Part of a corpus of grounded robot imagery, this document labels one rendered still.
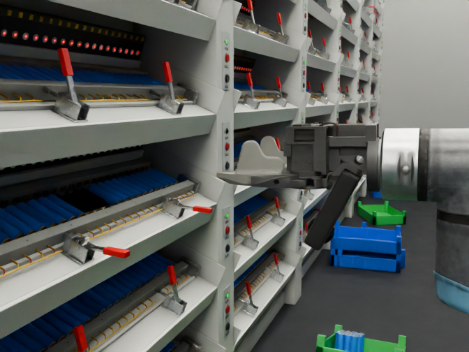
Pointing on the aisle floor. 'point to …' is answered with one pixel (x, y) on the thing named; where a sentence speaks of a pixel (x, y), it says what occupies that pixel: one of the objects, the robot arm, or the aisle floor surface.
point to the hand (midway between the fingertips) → (234, 176)
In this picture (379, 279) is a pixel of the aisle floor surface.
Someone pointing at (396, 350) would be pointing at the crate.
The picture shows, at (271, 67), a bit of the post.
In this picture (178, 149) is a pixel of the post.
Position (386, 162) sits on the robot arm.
